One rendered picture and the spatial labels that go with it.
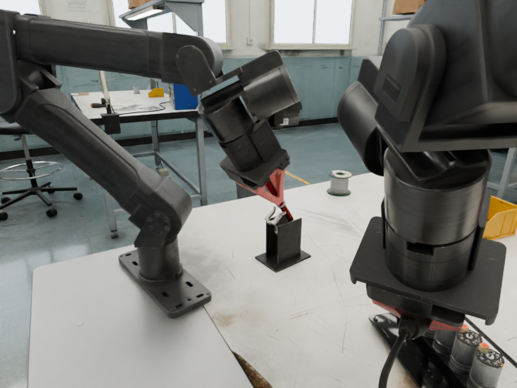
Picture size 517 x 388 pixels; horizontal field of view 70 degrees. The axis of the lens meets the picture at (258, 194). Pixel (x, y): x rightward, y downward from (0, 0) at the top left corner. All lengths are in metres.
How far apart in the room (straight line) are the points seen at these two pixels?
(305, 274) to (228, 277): 0.13
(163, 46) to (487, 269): 0.40
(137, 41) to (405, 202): 0.37
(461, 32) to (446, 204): 0.09
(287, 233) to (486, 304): 0.38
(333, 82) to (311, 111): 0.55
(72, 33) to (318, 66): 5.38
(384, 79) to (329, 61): 5.73
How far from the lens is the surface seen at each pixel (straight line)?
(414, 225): 0.24
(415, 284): 0.29
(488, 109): 0.18
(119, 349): 0.52
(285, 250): 0.64
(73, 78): 4.63
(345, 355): 0.50
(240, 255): 0.67
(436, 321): 0.32
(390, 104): 0.20
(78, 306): 0.61
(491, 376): 0.46
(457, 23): 0.19
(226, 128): 0.49
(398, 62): 0.19
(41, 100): 0.56
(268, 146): 0.52
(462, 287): 0.31
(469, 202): 0.23
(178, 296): 0.57
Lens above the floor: 1.09
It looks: 21 degrees down
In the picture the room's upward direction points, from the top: straight up
